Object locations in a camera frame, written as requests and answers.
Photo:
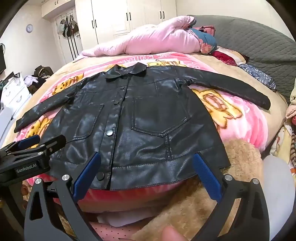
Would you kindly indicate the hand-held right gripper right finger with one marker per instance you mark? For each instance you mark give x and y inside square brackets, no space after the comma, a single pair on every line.
[208,178]

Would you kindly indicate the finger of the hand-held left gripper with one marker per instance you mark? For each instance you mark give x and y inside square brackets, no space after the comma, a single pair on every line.
[54,142]
[29,141]

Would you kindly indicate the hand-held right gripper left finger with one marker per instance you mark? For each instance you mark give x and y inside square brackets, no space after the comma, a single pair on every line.
[86,176]

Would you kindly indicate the black leather jacket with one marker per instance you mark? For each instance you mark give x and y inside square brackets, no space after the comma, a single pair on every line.
[148,115]

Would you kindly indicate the dark clothes pile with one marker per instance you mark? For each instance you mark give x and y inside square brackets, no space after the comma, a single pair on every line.
[39,85]

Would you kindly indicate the person's right hand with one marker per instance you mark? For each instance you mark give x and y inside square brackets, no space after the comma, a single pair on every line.
[172,235]

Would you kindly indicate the tan fleece garment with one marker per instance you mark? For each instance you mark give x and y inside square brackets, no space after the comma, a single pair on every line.
[185,208]

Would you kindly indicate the white drawer cabinet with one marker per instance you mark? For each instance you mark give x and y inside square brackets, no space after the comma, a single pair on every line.
[13,92]

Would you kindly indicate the pink dotted cloth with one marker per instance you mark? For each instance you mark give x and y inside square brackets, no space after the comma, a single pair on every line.
[108,230]

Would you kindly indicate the white cloth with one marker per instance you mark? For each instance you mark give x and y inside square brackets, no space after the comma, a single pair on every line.
[127,219]

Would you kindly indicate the lavender cloth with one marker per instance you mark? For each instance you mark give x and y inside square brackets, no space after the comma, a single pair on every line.
[31,80]

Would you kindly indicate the pink printed blanket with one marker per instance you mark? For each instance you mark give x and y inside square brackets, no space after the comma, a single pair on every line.
[242,115]

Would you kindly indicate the brown handbag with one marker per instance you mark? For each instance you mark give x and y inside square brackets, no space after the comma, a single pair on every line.
[44,70]

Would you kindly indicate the person's grey trouser leg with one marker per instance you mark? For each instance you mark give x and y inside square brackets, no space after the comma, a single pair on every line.
[279,197]

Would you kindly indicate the black screen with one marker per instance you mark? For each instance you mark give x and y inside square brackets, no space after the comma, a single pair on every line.
[2,60]

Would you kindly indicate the beige bed sheet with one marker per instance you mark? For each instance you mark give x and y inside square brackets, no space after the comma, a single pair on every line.
[272,120]

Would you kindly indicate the brown striped cloth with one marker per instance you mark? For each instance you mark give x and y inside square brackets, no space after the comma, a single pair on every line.
[293,146]

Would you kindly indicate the white door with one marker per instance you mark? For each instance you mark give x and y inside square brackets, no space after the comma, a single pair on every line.
[60,46]

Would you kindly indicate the blue patterned cloth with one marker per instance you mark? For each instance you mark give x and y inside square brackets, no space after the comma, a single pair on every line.
[259,75]

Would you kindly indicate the hanging bags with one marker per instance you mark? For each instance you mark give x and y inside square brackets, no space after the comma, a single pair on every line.
[68,27]

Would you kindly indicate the red patterned pillow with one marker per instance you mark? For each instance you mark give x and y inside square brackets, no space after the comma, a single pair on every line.
[225,56]

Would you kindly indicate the white wardrobe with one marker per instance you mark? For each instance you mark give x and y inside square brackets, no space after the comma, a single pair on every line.
[108,18]

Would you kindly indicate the teal floral quilt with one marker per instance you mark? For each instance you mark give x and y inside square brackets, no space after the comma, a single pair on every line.
[205,39]

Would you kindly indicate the pink quilt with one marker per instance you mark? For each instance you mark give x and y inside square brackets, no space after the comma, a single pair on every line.
[150,39]

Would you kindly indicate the grey quilted headboard cover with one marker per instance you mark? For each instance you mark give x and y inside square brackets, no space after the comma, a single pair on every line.
[254,39]

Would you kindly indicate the round wall clock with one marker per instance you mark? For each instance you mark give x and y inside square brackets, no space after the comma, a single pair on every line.
[29,28]

